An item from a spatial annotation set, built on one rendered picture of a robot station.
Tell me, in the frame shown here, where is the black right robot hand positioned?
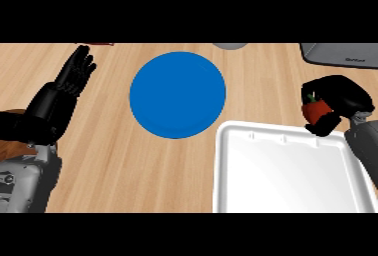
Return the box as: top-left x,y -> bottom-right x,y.
300,74 -> 377,138

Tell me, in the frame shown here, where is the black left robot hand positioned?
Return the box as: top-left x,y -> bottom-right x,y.
0,44 -> 100,146

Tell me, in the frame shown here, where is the red bell pepper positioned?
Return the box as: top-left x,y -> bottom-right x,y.
302,93 -> 336,126

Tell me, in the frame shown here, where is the blue plate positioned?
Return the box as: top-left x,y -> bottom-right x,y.
129,51 -> 228,140

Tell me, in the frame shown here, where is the white tray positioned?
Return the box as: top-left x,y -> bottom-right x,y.
212,120 -> 378,214

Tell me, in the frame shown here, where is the dark grey appliance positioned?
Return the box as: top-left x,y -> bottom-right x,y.
299,43 -> 378,70

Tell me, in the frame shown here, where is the dark red object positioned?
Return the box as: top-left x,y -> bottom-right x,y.
76,42 -> 116,47

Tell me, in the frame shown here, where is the grey round object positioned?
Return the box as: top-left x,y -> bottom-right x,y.
212,43 -> 250,51

